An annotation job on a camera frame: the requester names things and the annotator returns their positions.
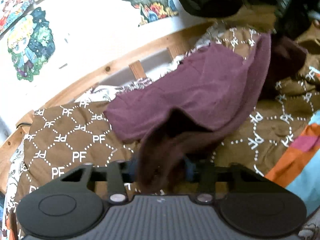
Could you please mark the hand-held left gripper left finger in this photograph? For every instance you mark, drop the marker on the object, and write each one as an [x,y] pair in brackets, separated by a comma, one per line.
[116,180]

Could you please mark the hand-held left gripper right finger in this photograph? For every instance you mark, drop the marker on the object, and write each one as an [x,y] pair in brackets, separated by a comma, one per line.
[191,170]

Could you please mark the maroon long-sleeve shirt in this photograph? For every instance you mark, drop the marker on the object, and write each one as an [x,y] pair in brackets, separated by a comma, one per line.
[200,85]

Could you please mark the brown patterned blanket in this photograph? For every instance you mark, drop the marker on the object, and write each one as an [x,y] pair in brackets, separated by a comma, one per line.
[75,135]

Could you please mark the white floral bed sheet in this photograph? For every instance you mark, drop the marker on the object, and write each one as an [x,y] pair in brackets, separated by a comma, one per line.
[130,86]

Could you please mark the blond cartoon character poster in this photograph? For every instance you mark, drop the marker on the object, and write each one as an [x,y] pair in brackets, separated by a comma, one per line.
[30,45]

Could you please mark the wooden bed frame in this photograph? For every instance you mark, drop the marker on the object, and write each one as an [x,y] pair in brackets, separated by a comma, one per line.
[107,70]

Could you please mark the colourful landscape wall poster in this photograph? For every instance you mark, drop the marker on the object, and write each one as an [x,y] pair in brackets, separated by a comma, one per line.
[150,7]

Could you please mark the orange cartoon wall poster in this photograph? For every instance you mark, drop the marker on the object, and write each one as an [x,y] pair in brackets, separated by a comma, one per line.
[15,10]

